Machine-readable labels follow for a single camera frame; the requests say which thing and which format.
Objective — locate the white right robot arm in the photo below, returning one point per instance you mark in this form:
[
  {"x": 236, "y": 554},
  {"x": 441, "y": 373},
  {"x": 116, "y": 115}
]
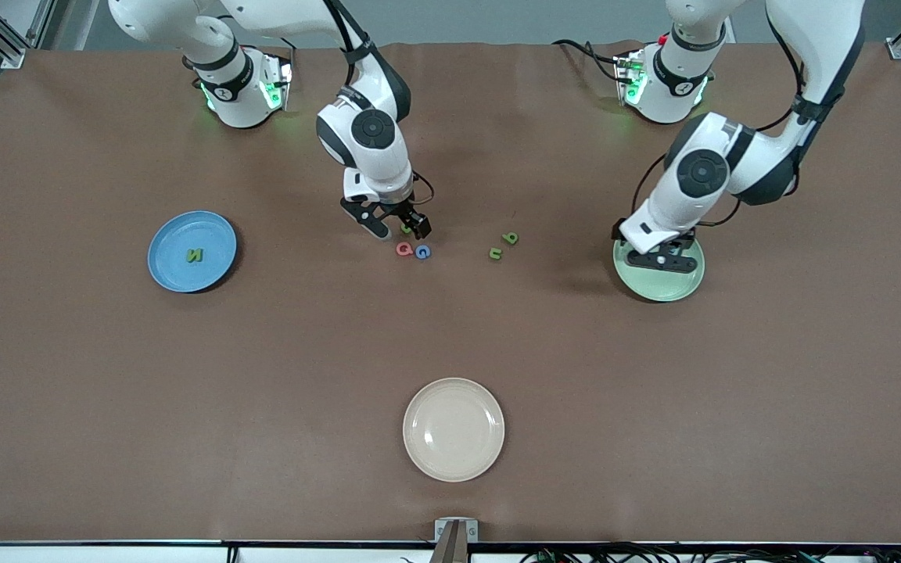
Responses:
[{"x": 376, "y": 160}]

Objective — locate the blue plate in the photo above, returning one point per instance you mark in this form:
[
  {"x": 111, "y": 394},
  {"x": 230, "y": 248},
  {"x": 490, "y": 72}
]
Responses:
[{"x": 177, "y": 266}]

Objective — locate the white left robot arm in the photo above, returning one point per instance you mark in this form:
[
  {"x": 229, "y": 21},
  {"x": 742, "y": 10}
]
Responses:
[{"x": 755, "y": 156}]

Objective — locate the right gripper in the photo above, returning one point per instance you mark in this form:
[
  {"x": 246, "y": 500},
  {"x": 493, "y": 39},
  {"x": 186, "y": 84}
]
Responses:
[{"x": 401, "y": 211}]

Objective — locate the pink foam letter Q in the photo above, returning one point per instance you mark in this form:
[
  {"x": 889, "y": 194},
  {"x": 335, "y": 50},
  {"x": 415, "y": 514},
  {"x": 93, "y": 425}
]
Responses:
[{"x": 399, "y": 249}]

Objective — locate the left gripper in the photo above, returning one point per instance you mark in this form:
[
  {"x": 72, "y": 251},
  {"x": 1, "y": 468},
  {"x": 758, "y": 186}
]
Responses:
[{"x": 617, "y": 231}]

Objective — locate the cream plate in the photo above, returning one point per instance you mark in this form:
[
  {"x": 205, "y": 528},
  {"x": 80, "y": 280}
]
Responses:
[{"x": 454, "y": 430}]

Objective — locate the brown table mat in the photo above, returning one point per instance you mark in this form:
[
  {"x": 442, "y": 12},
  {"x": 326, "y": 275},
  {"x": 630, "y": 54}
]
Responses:
[{"x": 184, "y": 430}]

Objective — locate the blue foam letter G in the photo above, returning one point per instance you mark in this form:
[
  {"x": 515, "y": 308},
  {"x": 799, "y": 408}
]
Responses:
[{"x": 418, "y": 252}]

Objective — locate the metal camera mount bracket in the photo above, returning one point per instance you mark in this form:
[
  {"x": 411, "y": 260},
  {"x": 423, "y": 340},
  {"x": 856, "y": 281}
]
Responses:
[{"x": 456, "y": 532}]

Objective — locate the green plate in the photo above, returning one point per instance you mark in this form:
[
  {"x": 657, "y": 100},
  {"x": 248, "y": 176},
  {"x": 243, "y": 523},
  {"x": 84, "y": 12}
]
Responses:
[{"x": 669, "y": 286}]

